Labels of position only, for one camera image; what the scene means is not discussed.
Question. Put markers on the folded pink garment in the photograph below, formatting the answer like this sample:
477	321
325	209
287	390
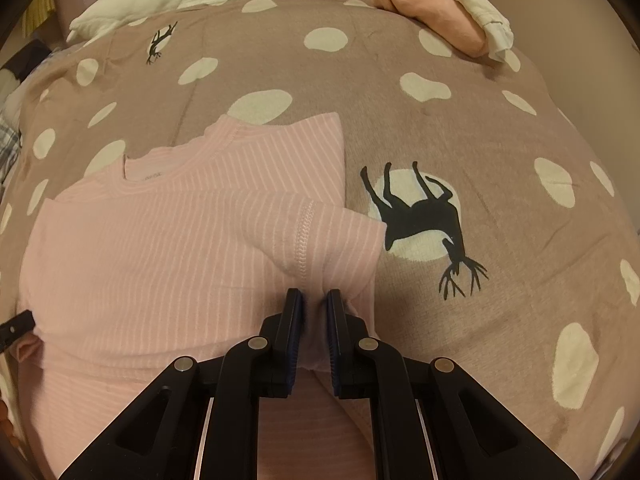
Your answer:
440	15

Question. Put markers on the blue plaid pillow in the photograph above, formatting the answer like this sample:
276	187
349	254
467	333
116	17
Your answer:
7	150

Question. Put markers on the pink striped shirt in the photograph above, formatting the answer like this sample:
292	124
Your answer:
175	260

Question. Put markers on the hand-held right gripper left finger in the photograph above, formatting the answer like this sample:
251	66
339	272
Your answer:
299	325

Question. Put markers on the polka dot blanket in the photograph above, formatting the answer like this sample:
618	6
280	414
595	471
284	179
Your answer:
450	135

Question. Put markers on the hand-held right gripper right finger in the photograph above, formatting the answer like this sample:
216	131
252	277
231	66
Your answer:
331	330

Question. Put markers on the dark pillow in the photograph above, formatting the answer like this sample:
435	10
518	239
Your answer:
30	57

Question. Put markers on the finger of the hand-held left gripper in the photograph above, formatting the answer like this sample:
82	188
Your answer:
15	332

